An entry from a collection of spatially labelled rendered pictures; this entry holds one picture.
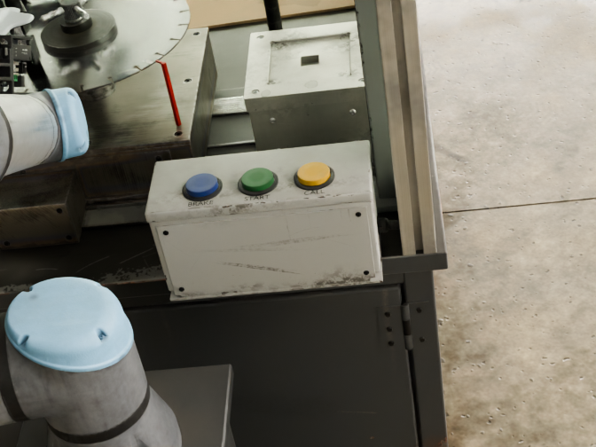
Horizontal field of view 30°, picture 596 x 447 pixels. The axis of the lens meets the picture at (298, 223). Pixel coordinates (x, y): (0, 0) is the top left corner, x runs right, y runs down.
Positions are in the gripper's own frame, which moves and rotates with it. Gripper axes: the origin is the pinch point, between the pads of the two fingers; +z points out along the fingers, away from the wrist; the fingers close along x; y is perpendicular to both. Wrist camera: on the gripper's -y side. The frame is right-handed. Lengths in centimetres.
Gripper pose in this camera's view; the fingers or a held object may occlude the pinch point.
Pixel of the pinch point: (15, 68)
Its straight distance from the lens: 152.3
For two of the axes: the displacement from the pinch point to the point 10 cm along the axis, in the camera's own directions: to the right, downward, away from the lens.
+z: 2.5, -1.0, 9.6
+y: 9.7, 0.3, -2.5
